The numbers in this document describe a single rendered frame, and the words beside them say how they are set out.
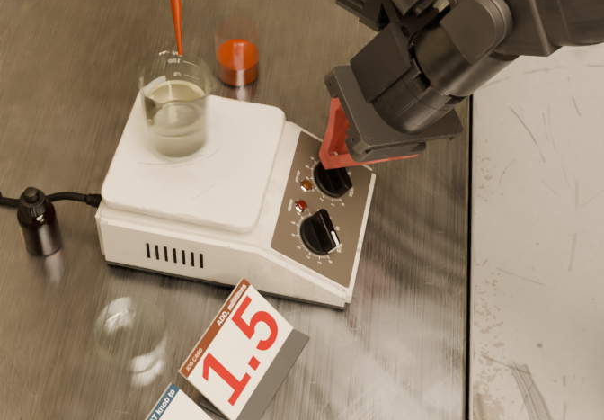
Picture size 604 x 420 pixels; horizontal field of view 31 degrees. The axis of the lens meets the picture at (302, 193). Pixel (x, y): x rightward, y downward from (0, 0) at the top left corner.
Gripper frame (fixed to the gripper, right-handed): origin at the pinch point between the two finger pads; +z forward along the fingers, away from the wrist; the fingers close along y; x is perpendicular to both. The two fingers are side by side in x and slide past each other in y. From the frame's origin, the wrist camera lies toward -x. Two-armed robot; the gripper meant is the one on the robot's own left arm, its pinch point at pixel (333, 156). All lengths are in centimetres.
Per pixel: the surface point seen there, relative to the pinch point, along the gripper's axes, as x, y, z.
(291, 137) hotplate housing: -2.8, 2.0, 1.5
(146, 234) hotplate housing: 1.6, 14.8, 6.1
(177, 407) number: 14.7, 17.3, 6.0
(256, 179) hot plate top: 0.8, 7.7, 0.4
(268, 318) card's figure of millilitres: 10.4, 7.9, 5.1
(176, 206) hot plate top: 1.0, 13.6, 2.9
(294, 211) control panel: 3.5, 4.7, 1.4
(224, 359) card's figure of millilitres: 12.4, 12.6, 5.5
